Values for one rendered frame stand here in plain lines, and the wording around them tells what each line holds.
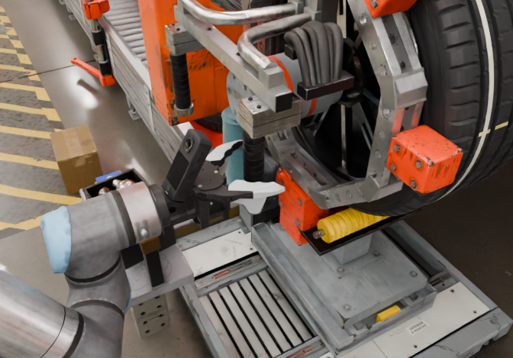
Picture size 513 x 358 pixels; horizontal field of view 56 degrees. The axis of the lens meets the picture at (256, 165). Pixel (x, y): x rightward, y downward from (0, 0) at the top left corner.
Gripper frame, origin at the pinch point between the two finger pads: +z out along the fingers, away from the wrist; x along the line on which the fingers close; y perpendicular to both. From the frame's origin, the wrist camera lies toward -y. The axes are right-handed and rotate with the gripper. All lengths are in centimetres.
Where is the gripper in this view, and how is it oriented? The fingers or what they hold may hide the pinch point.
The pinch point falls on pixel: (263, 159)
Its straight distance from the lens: 82.8
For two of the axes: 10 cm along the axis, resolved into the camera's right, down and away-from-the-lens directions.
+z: 8.8, -3.0, 3.7
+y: 0.0, 7.8, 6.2
